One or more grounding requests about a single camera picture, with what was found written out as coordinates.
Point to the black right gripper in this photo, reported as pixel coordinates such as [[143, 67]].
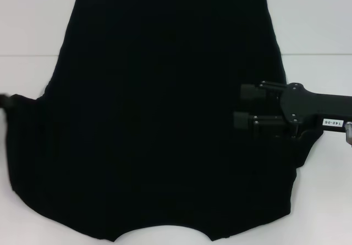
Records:
[[310, 105]]

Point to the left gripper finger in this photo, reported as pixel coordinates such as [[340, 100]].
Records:
[[6, 101]]

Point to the black t-shirt with FREE print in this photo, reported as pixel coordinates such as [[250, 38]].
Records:
[[165, 77]]

